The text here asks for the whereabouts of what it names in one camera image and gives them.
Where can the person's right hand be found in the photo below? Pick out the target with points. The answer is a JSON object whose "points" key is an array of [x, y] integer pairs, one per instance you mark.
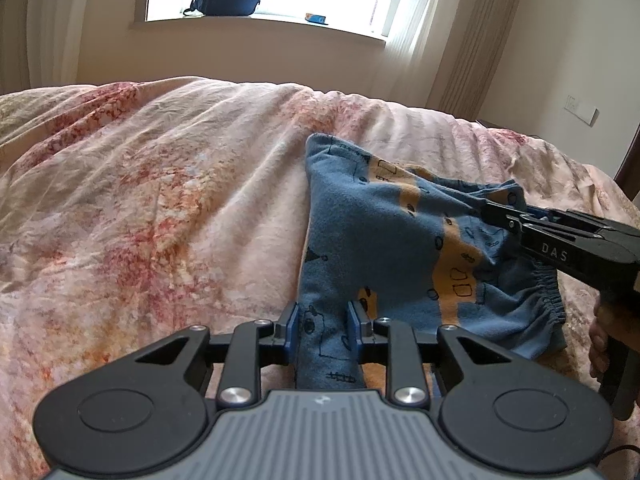
{"points": [[604, 327]]}

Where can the small blue box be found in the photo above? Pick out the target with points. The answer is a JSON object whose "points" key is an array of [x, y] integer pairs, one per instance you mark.
{"points": [[317, 19]]}

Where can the blue orange patterned pants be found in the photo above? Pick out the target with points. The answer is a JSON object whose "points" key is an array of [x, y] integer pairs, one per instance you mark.
{"points": [[409, 245]]}

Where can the pink floral bed sheet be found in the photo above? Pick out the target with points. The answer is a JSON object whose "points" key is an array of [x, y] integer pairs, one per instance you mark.
{"points": [[129, 211]]}

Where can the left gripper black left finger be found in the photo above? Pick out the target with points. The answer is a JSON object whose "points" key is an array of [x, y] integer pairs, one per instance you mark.
{"points": [[251, 347]]}

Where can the beige curtain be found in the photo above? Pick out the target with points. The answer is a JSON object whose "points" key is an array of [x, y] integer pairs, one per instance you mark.
{"points": [[442, 54]]}

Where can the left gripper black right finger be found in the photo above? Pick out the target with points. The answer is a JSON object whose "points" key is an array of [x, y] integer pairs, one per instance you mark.
{"points": [[392, 344]]}

